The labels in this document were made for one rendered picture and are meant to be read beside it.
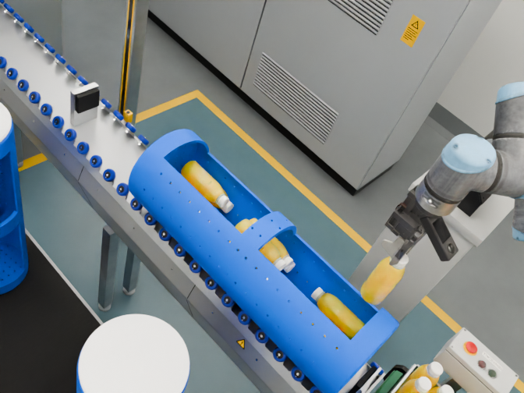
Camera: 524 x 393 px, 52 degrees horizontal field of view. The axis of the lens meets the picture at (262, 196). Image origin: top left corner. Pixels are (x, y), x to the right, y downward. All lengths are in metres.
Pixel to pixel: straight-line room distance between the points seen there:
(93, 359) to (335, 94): 2.24
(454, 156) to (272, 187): 2.32
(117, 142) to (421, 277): 1.31
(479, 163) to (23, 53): 1.85
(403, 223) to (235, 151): 2.33
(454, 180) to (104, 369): 0.94
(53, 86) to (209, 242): 1.03
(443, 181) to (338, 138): 2.25
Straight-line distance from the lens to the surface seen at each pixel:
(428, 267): 2.27
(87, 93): 2.03
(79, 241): 2.92
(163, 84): 3.84
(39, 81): 2.31
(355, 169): 3.37
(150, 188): 1.66
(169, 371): 1.48
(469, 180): 1.13
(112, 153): 2.04
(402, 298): 2.44
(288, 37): 3.37
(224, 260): 1.53
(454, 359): 1.76
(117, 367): 1.48
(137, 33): 2.25
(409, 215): 1.26
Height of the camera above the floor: 2.40
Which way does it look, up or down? 47 degrees down
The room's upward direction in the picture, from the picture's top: 22 degrees clockwise
